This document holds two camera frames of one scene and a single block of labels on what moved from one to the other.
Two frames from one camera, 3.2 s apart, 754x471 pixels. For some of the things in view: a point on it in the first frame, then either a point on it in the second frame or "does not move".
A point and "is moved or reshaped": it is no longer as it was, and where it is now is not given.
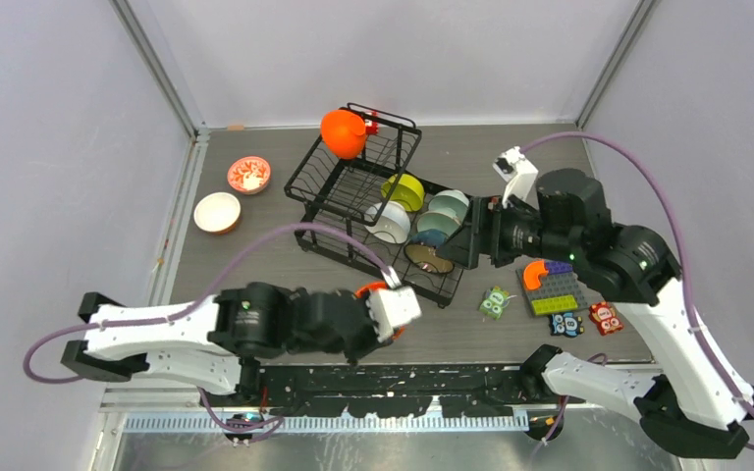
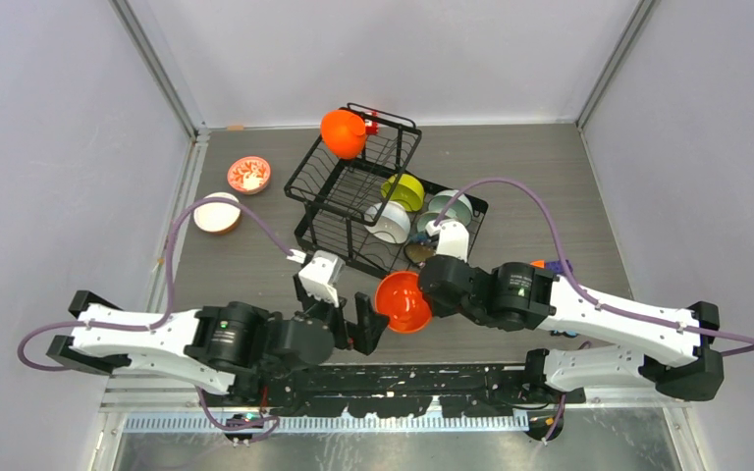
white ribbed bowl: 394,224 does not move
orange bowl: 344,132 does not move
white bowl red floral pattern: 249,175 does not move
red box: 374,128 does not move
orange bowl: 379,286 is moved or reshaped
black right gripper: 487,221 -> 439,308
